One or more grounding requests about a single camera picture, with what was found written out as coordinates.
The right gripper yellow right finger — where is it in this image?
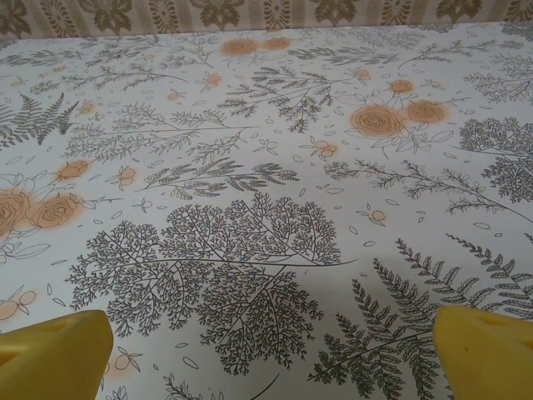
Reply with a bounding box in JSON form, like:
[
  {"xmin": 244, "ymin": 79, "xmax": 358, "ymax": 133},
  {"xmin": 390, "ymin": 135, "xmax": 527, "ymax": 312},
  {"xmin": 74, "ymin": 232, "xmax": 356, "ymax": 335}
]
[{"xmin": 432, "ymin": 306, "xmax": 533, "ymax": 400}]

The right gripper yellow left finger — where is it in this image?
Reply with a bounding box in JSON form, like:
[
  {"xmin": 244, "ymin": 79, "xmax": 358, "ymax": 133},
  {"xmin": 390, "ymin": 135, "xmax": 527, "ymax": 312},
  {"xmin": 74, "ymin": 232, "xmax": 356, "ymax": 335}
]
[{"xmin": 0, "ymin": 308, "xmax": 114, "ymax": 400}]

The floral patterned table cover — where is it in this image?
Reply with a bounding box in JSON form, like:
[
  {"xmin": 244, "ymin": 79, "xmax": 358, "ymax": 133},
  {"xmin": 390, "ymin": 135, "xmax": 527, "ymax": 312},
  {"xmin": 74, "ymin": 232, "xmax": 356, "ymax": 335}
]
[{"xmin": 0, "ymin": 22, "xmax": 533, "ymax": 400}]

